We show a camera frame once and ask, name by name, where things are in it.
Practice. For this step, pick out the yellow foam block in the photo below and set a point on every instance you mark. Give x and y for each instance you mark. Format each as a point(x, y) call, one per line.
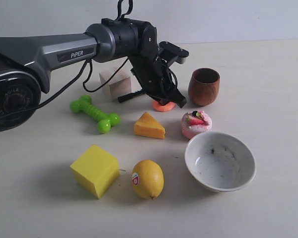
point(96, 170)

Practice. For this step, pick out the yellow cheese wedge toy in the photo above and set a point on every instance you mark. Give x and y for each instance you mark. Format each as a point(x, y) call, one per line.
point(148, 126)

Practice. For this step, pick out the yellow lemon with sticker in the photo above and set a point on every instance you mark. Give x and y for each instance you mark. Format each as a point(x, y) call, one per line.
point(147, 179)

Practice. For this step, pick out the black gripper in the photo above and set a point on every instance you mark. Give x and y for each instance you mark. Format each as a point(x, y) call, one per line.
point(156, 79)

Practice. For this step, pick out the white ceramic bowl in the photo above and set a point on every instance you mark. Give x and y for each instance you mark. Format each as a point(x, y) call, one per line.
point(219, 162)

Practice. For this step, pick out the light wooden cube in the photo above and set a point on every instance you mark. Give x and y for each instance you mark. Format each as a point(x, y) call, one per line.
point(119, 85)

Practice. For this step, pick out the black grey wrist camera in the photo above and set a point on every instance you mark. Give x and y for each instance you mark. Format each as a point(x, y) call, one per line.
point(171, 53)

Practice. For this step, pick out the orange putty blob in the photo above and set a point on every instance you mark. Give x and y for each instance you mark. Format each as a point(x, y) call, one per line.
point(163, 108)

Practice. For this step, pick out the black and white marker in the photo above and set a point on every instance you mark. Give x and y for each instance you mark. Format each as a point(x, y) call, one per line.
point(130, 96)

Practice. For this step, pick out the brown wooden cup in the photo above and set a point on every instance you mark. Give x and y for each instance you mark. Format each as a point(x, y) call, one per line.
point(204, 86)

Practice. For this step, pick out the green toy dog bone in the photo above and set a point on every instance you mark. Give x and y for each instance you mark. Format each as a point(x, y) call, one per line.
point(104, 121)

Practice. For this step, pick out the pink strawberry cake toy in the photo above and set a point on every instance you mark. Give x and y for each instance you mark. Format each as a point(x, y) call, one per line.
point(195, 122)

